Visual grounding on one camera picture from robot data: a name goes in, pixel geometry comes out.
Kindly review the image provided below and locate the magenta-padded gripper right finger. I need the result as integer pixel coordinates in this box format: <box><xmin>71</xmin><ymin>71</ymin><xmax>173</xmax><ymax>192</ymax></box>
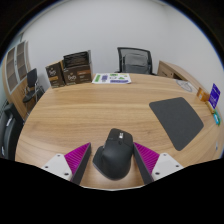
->
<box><xmin>133</xmin><ymin>142</ymin><xmax>184</xmax><ymax>185</ymax></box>

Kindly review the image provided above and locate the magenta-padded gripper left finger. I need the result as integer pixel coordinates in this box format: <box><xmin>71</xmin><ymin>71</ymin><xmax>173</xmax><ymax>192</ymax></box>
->
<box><xmin>41</xmin><ymin>142</ymin><xmax>93</xmax><ymax>186</ymax></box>

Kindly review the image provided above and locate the black computer mouse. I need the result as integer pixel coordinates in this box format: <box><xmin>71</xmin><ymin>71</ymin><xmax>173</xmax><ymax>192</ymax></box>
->
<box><xmin>92</xmin><ymin>127</ymin><xmax>135</xmax><ymax>181</ymax></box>

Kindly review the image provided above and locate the dark grey mouse pad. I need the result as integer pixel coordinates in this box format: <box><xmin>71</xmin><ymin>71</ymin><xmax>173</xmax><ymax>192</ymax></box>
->
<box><xmin>148</xmin><ymin>96</ymin><xmax>205</xmax><ymax>152</ymax></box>

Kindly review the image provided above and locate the black padded swivel chair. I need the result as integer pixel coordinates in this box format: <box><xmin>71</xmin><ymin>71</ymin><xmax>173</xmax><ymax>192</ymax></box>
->
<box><xmin>0</xmin><ymin>102</ymin><xmax>25</xmax><ymax>161</ymax></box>

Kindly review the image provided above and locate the green small packet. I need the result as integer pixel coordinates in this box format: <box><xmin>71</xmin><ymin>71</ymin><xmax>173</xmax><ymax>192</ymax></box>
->
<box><xmin>213</xmin><ymin>109</ymin><xmax>223</xmax><ymax>126</ymax></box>

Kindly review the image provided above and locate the flat tan box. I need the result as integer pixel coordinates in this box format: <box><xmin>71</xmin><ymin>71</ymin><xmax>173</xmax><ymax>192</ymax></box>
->
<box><xmin>204</xmin><ymin>99</ymin><xmax>216</xmax><ymax>114</ymax></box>

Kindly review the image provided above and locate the orange cardboard box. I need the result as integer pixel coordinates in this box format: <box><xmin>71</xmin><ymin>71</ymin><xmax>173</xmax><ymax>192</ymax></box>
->
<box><xmin>196</xmin><ymin>87</ymin><xmax>210</xmax><ymax>103</ymax></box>

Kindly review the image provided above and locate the clear plastic bag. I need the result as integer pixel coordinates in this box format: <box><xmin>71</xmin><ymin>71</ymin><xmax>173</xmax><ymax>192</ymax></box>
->
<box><xmin>175</xmin><ymin>79</ymin><xmax>194</xmax><ymax>93</ymax></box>

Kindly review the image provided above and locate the purple card package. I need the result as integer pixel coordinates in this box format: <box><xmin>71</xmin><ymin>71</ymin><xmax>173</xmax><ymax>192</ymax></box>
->
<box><xmin>208</xmin><ymin>83</ymin><xmax>222</xmax><ymax>109</ymax></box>

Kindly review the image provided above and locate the black visitor chair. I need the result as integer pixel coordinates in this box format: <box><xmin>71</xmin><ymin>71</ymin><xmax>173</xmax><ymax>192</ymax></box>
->
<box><xmin>22</xmin><ymin>68</ymin><xmax>45</xmax><ymax>104</ymax></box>

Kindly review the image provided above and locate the small brown cardboard box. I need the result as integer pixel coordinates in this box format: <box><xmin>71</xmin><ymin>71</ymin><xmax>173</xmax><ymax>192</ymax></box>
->
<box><xmin>45</xmin><ymin>60</ymin><xmax>66</xmax><ymax>89</ymax></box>

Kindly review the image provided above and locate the large brown cardboard box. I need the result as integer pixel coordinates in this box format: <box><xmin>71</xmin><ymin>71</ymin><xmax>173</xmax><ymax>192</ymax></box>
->
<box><xmin>62</xmin><ymin>64</ymin><xmax>93</xmax><ymax>86</ymax></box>

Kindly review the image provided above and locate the wooden side desk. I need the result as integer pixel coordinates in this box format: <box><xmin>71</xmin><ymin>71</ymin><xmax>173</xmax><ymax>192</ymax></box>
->
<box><xmin>157</xmin><ymin>60</ymin><xmax>201</xmax><ymax>89</ymax></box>

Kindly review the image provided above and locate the printed green purple paper sheet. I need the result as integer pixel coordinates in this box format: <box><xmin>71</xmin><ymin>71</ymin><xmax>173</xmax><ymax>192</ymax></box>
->
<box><xmin>91</xmin><ymin>72</ymin><xmax>132</xmax><ymax>85</ymax></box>

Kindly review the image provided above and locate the wooden shelf unit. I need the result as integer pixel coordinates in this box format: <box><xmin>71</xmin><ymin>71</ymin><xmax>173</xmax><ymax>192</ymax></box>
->
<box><xmin>2</xmin><ymin>40</ymin><xmax>34</xmax><ymax>119</ymax></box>

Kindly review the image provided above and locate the grey backpack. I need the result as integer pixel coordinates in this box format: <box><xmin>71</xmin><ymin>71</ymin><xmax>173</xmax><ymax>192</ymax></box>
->
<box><xmin>122</xmin><ymin>53</ymin><xmax>150</xmax><ymax>74</ymax></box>

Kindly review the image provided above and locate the black open box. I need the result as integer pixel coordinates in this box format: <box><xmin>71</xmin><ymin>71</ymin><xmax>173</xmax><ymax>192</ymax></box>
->
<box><xmin>62</xmin><ymin>49</ymin><xmax>93</xmax><ymax>69</ymax></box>

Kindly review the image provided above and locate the black mesh office chair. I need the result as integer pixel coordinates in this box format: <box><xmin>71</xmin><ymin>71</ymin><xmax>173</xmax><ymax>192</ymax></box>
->
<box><xmin>114</xmin><ymin>46</ymin><xmax>158</xmax><ymax>76</ymax></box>

